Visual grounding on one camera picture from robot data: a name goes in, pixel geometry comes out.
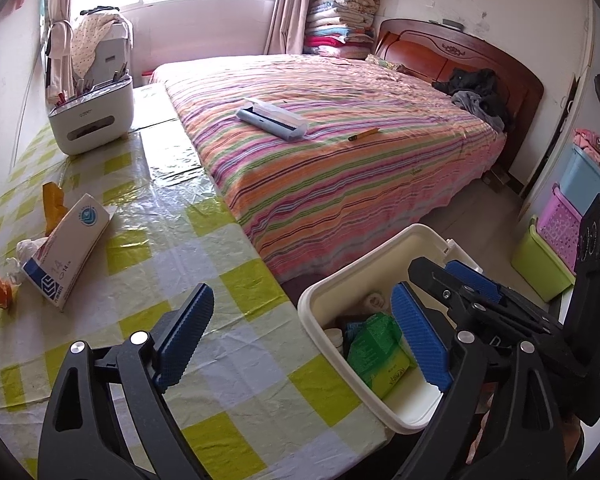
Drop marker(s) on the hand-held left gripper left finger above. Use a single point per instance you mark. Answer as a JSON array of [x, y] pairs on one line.
[[185, 335]]

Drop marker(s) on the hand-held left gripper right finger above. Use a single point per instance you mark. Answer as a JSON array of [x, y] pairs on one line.
[[422, 335]]

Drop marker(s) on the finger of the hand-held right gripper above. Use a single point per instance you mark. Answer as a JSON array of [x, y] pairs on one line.
[[437, 280], [472, 277]]

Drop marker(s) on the green plastic packet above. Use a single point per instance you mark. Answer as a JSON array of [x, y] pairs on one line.
[[380, 355]]

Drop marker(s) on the white plastic bottle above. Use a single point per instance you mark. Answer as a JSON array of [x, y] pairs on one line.
[[333, 337]]

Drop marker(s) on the white waste bin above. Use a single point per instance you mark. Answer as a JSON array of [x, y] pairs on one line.
[[330, 300]]

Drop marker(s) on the person's right forearm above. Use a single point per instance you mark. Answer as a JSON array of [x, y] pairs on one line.
[[575, 435]]

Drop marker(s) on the green storage basket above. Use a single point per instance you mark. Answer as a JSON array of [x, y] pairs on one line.
[[535, 265]]

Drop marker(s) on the pink storage basket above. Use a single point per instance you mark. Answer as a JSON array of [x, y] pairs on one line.
[[557, 225]]

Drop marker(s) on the yellow checked tablecloth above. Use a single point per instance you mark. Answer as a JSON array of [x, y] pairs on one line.
[[145, 270]]

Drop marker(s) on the blue storage box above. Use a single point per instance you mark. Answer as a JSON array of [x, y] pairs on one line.
[[587, 180]]

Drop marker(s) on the bed with striped sheet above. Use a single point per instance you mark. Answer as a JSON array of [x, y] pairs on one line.
[[330, 180]]

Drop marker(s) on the white carton box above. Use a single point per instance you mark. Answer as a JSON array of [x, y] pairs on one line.
[[65, 250]]

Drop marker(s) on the pencil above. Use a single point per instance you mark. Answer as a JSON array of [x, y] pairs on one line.
[[364, 134]]

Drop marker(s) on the crumpled white plastic bag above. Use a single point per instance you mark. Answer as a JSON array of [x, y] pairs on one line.
[[25, 255]]

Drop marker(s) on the orange wrapper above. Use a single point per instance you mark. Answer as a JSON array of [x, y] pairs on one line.
[[54, 205]]

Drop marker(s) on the dark clothes pile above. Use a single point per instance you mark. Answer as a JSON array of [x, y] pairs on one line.
[[480, 90]]

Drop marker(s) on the floral pillow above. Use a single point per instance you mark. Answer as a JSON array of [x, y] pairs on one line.
[[382, 62]]

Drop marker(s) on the wooden headboard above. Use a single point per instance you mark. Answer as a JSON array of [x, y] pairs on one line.
[[430, 55]]

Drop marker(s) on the white desktop organizer box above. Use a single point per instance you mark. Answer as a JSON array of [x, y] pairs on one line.
[[92, 120]]

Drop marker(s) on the red plastic basin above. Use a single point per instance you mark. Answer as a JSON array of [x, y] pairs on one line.
[[147, 76]]

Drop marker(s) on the bundle of utensils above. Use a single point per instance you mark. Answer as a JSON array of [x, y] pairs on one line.
[[97, 80]]

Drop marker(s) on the stack of folded blankets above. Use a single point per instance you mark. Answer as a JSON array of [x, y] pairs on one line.
[[340, 20]]

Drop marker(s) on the white floor appliance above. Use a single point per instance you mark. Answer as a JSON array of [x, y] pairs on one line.
[[112, 52]]

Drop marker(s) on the pink curtain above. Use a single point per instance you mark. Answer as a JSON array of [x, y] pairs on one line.
[[287, 15]]

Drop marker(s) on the pale curtain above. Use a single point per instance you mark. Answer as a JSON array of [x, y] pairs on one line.
[[60, 20]]

